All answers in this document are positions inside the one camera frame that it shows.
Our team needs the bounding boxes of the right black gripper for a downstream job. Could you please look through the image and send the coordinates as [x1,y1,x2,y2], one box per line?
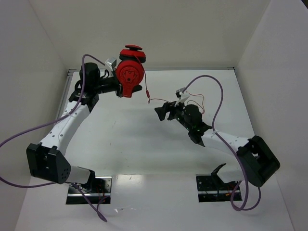
[154,98,192,131]

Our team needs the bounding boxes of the red headphone cable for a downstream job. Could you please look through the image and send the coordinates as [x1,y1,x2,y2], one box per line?
[133,54,205,114]

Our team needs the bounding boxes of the red black headphones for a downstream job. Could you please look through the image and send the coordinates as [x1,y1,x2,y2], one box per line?
[116,44,146,98]

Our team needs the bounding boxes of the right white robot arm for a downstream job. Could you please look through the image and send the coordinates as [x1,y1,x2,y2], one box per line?
[154,102,281,188]

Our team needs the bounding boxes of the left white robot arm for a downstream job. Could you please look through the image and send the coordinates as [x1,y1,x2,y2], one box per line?
[26,60,144,192]

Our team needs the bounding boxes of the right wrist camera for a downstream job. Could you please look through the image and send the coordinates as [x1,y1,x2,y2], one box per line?
[175,88,190,106]

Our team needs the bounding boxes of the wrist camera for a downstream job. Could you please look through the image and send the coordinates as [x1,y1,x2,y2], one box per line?
[104,57,117,72]
[175,88,190,106]

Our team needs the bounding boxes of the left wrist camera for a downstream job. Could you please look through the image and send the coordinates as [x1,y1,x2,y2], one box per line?
[104,57,117,72]

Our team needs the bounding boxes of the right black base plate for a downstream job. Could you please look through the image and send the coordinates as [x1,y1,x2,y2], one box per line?
[196,174,238,203]

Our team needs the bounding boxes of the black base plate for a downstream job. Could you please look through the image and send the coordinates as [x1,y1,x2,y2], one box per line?
[66,176,113,205]
[196,174,238,203]

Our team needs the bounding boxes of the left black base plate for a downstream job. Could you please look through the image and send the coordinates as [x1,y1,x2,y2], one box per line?
[66,176,113,205]

